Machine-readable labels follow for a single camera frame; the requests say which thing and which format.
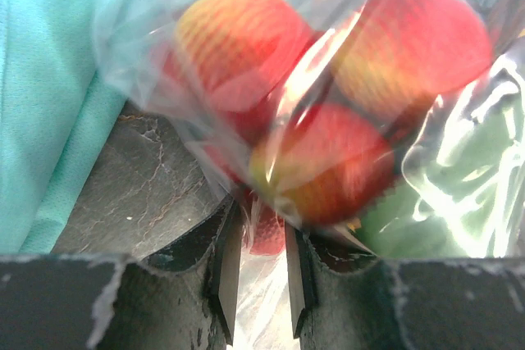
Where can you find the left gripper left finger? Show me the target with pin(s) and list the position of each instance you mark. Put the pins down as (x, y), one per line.
(182, 296)

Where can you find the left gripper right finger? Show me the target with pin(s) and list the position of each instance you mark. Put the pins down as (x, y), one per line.
(342, 298)

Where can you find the fake strawberries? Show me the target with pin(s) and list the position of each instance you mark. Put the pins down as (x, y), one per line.
(310, 126)

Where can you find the clear zip top bag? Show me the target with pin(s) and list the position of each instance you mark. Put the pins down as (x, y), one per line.
(466, 164)

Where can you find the teal t-shirt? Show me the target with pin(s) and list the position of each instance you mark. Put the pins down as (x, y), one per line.
(56, 115)

